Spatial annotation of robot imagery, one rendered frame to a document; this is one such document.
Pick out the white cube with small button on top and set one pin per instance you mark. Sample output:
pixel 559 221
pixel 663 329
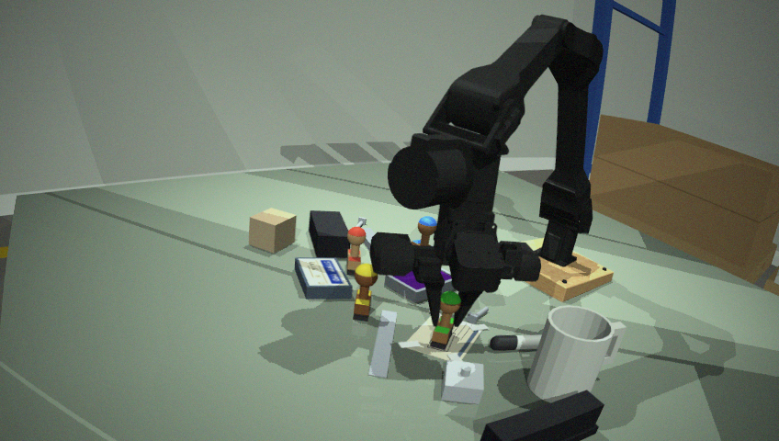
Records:
pixel 463 382

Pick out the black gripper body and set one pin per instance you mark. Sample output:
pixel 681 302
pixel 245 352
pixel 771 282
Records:
pixel 392 254

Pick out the wooden rubber stamp with blue top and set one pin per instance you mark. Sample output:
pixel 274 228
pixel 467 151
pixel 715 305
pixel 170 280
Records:
pixel 426 226

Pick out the brown rubber stamp with yellow knob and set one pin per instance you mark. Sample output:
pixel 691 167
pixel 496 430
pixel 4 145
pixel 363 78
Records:
pixel 365 278

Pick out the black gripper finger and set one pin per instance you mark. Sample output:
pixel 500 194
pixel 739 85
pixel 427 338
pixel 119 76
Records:
pixel 467 301
pixel 433 288

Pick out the white inspection card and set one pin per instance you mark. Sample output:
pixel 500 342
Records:
pixel 462 339

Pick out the grey mug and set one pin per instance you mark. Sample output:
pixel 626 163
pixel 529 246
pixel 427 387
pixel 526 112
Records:
pixel 574 345

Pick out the wooden pass stamp with green knob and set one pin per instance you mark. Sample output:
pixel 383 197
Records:
pixel 450 303

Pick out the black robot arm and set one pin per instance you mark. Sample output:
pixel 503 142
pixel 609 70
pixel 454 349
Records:
pixel 452 163

